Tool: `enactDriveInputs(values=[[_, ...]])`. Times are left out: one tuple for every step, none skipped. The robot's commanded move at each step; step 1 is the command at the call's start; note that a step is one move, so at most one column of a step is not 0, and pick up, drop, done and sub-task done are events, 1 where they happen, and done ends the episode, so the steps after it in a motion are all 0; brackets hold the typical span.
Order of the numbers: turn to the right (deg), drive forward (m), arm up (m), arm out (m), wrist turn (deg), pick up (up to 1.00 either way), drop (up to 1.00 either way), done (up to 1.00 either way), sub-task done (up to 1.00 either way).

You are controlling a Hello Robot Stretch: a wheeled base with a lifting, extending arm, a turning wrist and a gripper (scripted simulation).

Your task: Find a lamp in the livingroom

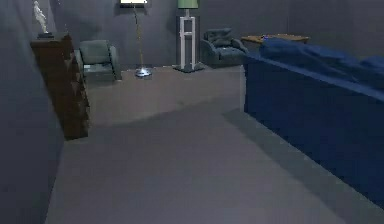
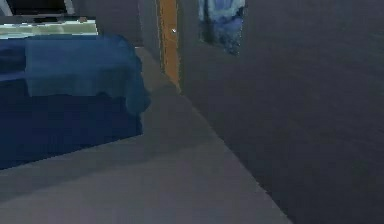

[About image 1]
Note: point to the green shade white floor lamp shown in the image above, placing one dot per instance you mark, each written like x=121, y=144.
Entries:
x=187, y=40

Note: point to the thin brass floor lamp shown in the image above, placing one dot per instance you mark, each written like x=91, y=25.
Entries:
x=139, y=40

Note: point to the dark teal armchair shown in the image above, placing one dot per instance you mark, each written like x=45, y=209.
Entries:
x=223, y=48

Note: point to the wooden side table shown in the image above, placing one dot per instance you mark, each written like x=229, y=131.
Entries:
x=256, y=39

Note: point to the grey green armchair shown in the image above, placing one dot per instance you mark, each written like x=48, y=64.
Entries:
x=98, y=56

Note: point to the blue sofa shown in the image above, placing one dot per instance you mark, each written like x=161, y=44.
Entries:
x=316, y=100

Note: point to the dark brown wooden cabinet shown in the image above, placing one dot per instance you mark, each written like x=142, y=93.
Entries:
x=65, y=83

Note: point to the white figure statue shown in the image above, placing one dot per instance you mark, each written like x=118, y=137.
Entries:
x=40, y=16

